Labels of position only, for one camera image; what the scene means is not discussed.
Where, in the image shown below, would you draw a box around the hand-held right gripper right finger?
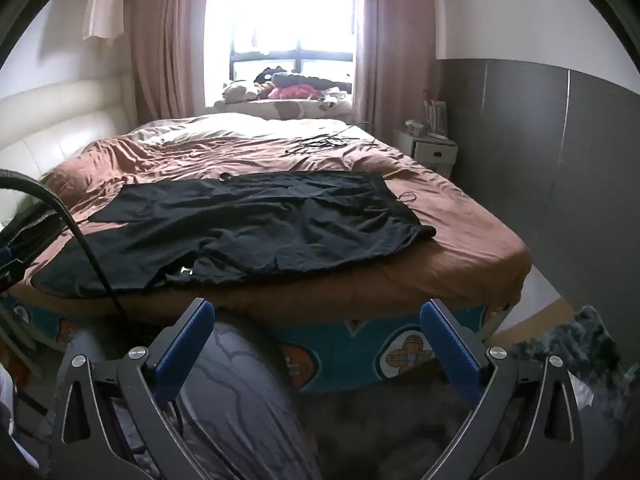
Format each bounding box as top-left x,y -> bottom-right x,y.
419,298 -> 586,480

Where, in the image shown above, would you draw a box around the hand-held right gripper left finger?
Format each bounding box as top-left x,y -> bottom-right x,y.
52,298 -> 216,480

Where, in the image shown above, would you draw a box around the black pants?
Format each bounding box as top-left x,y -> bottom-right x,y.
37,170 -> 438,297

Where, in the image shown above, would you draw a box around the person's grey patterned trouser leg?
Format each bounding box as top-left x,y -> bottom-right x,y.
175,310 -> 326,480

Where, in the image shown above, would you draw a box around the dark shaggy rug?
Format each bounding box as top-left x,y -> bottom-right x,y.
295,305 -> 631,480

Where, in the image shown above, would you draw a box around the bed with brown sheet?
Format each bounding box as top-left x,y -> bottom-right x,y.
10,112 -> 533,321

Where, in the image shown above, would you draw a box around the white nightstand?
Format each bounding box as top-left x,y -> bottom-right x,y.
392,127 -> 458,178

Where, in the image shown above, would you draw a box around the cream duvet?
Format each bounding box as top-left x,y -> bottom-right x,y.
122,112 -> 351,148

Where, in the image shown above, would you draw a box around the clutter on nightstand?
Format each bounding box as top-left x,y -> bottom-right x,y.
405,100 -> 451,141

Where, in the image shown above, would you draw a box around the pink curtain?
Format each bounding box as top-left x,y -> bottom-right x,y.
125,0 -> 216,128
350,0 -> 446,136

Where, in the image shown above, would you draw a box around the white hanging garment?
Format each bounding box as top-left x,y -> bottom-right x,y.
82,0 -> 133,41

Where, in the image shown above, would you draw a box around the beige plush toy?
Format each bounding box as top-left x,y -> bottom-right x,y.
215,80 -> 273,107

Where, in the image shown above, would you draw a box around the pile of clothes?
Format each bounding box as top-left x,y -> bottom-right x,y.
252,67 -> 353,102

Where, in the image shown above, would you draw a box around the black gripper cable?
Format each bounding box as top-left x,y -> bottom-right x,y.
0,169 -> 128,321

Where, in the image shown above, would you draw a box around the tangled black cable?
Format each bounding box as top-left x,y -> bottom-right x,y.
285,122 -> 381,156

